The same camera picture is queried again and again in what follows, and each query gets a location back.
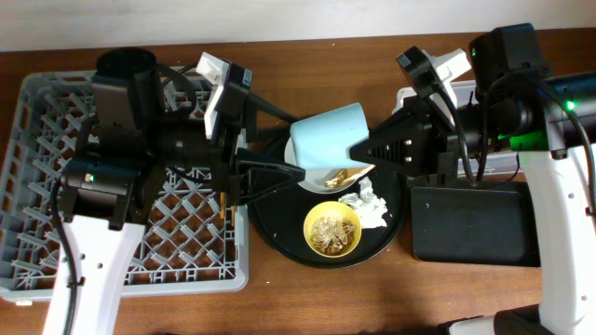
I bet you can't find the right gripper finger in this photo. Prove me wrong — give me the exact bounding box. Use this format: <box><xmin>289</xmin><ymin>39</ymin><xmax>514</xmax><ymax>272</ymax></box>
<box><xmin>370</xmin><ymin>107</ymin><xmax>417</xmax><ymax>140</ymax></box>
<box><xmin>348</xmin><ymin>125</ymin><xmax>419</xmax><ymax>175</ymax></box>

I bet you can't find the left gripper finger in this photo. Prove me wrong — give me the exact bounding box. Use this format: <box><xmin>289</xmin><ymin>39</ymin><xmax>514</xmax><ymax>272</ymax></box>
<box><xmin>232</xmin><ymin>148</ymin><xmax>305</xmax><ymax>206</ymax></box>
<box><xmin>247</xmin><ymin>92</ymin><xmax>298</xmax><ymax>124</ymax></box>

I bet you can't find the wooden chopstick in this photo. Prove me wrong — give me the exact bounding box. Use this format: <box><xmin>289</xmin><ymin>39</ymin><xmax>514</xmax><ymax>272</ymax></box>
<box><xmin>219</xmin><ymin>192</ymin><xmax>227</xmax><ymax>221</ymax></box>

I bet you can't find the gold foil wrapper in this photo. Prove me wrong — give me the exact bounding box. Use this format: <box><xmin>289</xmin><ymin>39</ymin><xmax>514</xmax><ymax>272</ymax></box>
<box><xmin>324</xmin><ymin>165</ymin><xmax>375</xmax><ymax>188</ymax></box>

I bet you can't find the light grey plate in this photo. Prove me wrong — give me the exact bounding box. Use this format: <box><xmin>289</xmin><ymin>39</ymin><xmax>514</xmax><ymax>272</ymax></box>
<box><xmin>298</xmin><ymin>165</ymin><xmax>374</xmax><ymax>194</ymax></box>

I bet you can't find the white tissue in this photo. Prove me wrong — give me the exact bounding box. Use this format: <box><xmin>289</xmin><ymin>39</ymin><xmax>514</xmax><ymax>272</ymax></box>
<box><xmin>338</xmin><ymin>177</ymin><xmax>388</xmax><ymax>229</ymax></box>

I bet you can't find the blue plastic cup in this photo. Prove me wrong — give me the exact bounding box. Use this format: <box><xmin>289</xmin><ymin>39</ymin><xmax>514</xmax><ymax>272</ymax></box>
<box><xmin>290</xmin><ymin>102</ymin><xmax>369</xmax><ymax>170</ymax></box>

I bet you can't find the yellow bowl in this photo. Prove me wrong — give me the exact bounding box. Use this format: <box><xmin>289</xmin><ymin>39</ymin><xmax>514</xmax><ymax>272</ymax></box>
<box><xmin>303</xmin><ymin>201</ymin><xmax>362</xmax><ymax>259</ymax></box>

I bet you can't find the food scraps and rice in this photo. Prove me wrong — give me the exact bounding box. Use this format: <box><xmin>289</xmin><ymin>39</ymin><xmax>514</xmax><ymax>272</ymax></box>
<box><xmin>309</xmin><ymin>217</ymin><xmax>357</xmax><ymax>256</ymax></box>

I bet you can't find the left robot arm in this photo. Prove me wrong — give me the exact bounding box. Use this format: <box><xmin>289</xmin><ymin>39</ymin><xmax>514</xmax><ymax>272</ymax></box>
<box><xmin>44</xmin><ymin>47</ymin><xmax>305</xmax><ymax>334</ymax></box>

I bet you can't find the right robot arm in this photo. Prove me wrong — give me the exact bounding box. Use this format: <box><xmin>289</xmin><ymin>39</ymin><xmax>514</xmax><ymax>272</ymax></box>
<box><xmin>349</xmin><ymin>23</ymin><xmax>595</xmax><ymax>334</ymax></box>

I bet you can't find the grey dishwasher rack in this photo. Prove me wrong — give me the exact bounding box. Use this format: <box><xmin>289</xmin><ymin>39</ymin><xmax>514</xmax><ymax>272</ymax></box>
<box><xmin>1</xmin><ymin>71</ymin><xmax>249</xmax><ymax>303</ymax></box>

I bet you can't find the round black tray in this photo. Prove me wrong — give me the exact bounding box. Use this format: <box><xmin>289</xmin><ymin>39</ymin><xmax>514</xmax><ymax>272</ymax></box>
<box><xmin>248</xmin><ymin>169</ymin><xmax>410</xmax><ymax>269</ymax></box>

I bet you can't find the clear plastic bin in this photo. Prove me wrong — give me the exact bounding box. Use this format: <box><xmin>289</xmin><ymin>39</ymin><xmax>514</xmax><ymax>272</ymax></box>
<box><xmin>392</xmin><ymin>80</ymin><xmax>517</xmax><ymax>176</ymax></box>

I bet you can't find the black rectangular tray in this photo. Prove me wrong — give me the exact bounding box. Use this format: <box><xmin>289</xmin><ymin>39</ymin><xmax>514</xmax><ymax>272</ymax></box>
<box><xmin>411</xmin><ymin>181</ymin><xmax>541</xmax><ymax>267</ymax></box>

